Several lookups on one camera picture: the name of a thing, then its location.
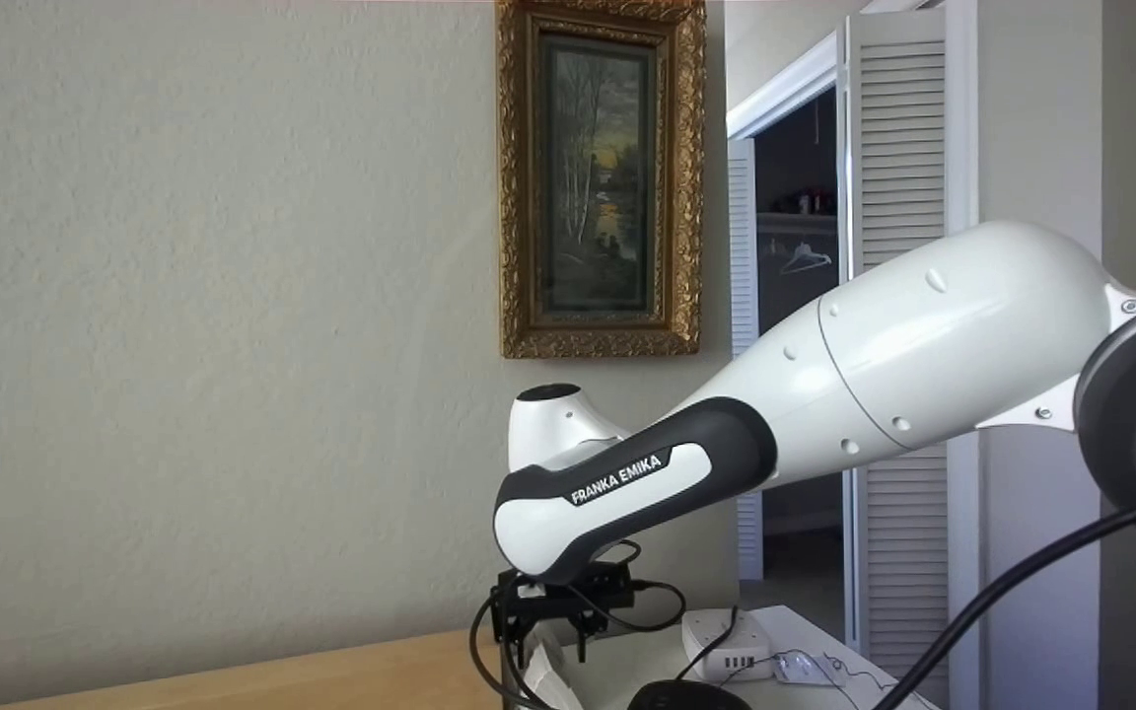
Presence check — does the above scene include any light wooden headboard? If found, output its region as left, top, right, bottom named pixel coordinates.
left=0, top=623, right=508, bottom=710

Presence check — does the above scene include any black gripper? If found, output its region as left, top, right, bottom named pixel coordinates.
left=486, top=561, right=638, bottom=668

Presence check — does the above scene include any white power strip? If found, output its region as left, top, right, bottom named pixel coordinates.
left=677, top=605, right=796, bottom=688

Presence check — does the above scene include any white door frame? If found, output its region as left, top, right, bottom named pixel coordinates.
left=724, top=32, right=860, bottom=623

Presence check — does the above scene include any white louvered door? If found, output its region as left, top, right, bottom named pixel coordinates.
left=835, top=0, right=992, bottom=710

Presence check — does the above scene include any gold framed painting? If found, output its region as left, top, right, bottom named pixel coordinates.
left=492, top=0, right=716, bottom=363

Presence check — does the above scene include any black power cord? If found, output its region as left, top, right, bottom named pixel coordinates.
left=675, top=605, right=747, bottom=688

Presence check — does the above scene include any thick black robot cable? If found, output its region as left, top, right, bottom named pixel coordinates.
left=464, top=477, right=1136, bottom=710

